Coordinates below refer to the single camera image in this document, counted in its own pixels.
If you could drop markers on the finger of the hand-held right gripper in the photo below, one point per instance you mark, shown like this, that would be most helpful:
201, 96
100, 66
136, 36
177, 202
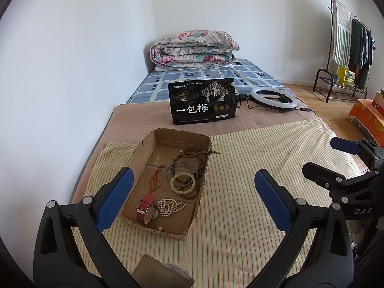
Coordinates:
321, 174
345, 145

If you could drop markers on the stack of books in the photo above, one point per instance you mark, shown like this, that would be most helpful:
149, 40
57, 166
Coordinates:
379, 99

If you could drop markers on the striped hanging cloth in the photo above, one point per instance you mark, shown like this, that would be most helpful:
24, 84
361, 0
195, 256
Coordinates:
342, 36

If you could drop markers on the black snack bag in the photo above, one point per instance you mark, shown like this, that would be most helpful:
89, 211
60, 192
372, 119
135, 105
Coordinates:
201, 102

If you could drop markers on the brown blanket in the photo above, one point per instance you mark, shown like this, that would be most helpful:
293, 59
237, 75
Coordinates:
144, 117

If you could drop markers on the dark hanging clothes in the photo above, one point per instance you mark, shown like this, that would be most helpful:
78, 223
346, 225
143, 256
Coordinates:
360, 51

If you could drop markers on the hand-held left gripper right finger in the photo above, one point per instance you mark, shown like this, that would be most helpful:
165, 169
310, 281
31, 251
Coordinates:
274, 201

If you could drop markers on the floral folded quilt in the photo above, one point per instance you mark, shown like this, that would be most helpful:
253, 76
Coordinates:
195, 46

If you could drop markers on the black metal clothes rack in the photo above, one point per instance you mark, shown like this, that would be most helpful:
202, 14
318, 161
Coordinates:
324, 75

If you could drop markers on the blue checked bedsheet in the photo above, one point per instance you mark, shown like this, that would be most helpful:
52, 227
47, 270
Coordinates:
180, 76

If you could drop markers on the cardboard box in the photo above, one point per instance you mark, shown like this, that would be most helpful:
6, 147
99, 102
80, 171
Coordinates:
168, 225

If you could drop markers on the yellow box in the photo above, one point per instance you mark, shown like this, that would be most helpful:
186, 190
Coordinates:
346, 76

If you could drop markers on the orange patterned cloth box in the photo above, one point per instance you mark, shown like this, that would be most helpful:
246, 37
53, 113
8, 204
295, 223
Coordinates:
366, 117

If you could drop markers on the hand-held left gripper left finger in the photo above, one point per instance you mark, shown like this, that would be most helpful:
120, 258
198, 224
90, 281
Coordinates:
115, 198

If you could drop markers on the black bangle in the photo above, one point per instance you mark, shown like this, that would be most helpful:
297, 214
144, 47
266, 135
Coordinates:
172, 166

